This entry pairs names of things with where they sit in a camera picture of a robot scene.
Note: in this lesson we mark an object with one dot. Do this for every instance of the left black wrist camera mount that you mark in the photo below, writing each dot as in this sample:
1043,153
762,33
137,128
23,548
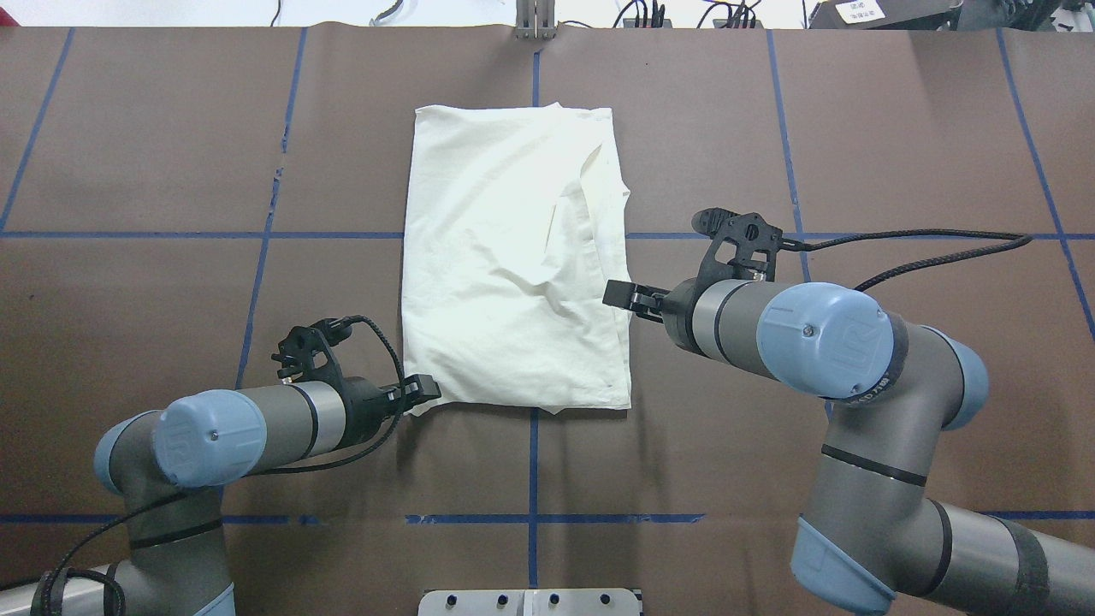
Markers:
306,354

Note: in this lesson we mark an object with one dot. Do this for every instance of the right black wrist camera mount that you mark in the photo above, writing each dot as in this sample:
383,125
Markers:
743,247

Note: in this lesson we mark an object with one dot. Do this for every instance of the white pedestal column base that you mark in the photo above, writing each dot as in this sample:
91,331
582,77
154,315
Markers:
572,601

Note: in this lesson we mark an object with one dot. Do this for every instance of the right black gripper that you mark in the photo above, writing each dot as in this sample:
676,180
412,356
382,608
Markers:
678,313

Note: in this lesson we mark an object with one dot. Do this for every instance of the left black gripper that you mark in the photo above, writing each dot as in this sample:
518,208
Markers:
366,405

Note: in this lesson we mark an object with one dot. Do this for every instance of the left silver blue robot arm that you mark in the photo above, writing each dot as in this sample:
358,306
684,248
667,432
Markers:
169,467

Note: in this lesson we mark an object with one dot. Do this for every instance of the cream long sleeve cat shirt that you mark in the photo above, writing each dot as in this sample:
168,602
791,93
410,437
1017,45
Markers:
514,225

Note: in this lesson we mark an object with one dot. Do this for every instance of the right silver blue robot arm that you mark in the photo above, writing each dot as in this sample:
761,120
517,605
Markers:
868,531

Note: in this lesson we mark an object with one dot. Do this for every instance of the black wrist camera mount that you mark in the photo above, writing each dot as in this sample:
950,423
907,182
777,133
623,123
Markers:
743,247
306,354

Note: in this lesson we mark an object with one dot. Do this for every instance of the aluminium frame post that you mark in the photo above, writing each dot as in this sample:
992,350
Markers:
535,19

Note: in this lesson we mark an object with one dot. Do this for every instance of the black box with white label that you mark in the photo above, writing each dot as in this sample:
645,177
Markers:
885,15

